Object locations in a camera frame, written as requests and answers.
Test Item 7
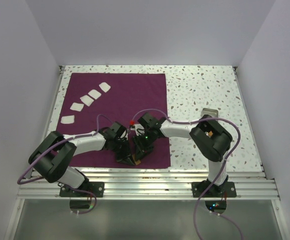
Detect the aluminium rail frame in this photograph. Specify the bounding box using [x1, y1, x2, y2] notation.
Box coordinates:
[3, 65, 285, 240]

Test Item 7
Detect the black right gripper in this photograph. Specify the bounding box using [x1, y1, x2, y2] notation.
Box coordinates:
[132, 129, 156, 161]

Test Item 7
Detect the purple cloth mat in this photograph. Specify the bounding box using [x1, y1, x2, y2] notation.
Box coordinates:
[56, 73, 171, 169]

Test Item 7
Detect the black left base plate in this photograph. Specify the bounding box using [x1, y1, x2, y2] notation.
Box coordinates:
[59, 181, 104, 198]

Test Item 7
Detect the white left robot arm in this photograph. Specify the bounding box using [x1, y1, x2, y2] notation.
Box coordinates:
[28, 122, 136, 197]

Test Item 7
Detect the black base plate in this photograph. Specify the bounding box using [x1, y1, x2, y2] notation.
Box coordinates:
[59, 181, 104, 198]
[191, 180, 237, 198]

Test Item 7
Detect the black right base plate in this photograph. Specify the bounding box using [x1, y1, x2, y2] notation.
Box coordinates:
[191, 180, 237, 198]

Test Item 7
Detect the white gauze pad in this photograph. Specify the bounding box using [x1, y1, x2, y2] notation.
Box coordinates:
[60, 115, 75, 125]
[99, 82, 111, 93]
[80, 95, 94, 107]
[70, 102, 84, 112]
[88, 89, 101, 100]

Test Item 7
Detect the steel instrument tray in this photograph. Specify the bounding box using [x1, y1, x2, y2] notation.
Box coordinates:
[201, 108, 219, 121]

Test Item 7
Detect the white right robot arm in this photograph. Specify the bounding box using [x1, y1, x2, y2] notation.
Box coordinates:
[133, 112, 233, 196]

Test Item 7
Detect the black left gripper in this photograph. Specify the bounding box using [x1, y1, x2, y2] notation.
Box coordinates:
[111, 138, 135, 165]

